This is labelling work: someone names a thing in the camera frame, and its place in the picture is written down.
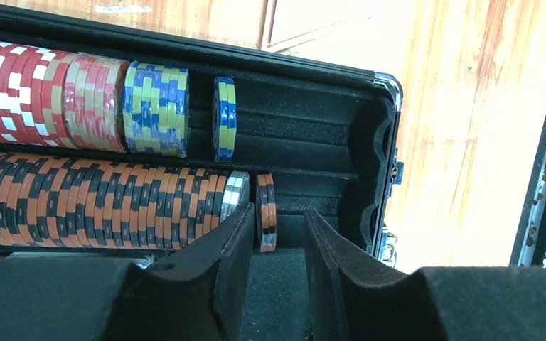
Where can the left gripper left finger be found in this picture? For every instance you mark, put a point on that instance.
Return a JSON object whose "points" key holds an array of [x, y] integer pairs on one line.
{"points": [[197, 293]]}

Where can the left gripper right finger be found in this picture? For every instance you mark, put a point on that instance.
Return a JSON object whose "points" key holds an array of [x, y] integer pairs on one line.
{"points": [[356, 297]]}

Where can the black orange 100 chip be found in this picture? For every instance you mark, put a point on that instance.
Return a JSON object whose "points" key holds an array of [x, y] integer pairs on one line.
{"points": [[266, 212]]}

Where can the black aluminium poker case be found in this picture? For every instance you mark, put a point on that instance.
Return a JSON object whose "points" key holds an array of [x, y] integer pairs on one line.
{"points": [[326, 133]]}

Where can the orange black chip column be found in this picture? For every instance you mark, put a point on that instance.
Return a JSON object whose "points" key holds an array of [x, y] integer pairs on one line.
{"points": [[49, 201]]}

